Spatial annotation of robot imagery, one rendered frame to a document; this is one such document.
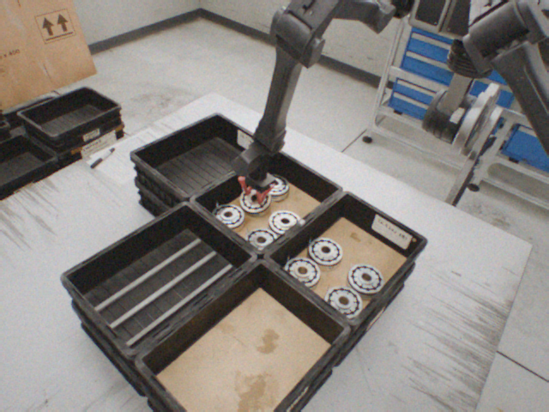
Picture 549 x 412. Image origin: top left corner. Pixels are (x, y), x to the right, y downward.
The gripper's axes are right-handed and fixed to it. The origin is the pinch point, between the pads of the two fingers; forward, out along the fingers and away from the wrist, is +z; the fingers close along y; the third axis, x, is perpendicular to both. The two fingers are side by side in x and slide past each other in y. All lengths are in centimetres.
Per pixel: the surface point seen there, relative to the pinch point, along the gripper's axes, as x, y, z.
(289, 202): 11.5, 6.2, 4.7
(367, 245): 14.3, 35.8, 3.9
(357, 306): -9.0, 46.2, 1.8
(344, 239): 11.0, 29.2, 4.2
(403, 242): 18.6, 44.2, -1.5
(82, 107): 18, -141, 42
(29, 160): -20, -130, 54
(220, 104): 53, -70, 18
